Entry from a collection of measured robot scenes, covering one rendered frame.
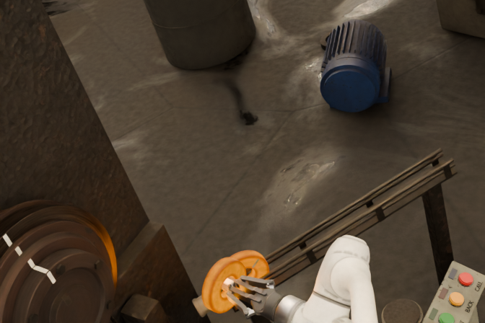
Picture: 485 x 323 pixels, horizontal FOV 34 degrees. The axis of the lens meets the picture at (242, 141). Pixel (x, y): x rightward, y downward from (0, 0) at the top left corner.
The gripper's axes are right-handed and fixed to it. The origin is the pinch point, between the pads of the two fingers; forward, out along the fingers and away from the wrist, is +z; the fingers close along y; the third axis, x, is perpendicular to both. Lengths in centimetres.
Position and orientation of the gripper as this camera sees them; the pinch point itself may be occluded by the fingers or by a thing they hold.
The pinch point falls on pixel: (223, 281)
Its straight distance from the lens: 220.0
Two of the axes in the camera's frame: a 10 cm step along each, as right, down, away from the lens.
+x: -2.3, -7.4, -6.3
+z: -7.7, -2.6, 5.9
